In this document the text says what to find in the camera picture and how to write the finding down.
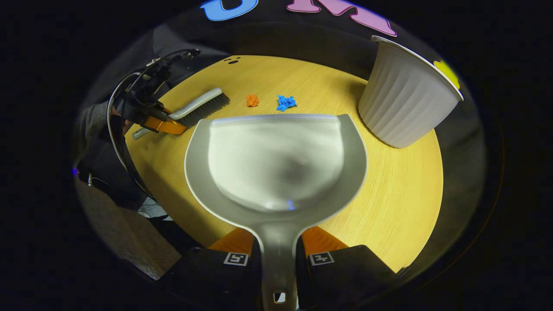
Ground grey plastic dustpan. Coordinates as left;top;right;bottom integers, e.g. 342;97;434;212
184;113;369;311

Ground white ribbed garbage bin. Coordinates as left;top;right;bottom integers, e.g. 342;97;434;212
358;35;464;149

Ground wooden desktop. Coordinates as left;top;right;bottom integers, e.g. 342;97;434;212
124;55;444;273

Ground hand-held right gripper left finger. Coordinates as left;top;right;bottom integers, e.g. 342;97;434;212
162;227;263;311

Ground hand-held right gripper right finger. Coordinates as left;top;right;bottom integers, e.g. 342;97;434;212
296;225;400;311

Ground blue paper scrap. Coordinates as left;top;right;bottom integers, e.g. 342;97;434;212
276;95;298;112

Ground thin white cable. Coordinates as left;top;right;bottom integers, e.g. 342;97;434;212
107;70;157;201

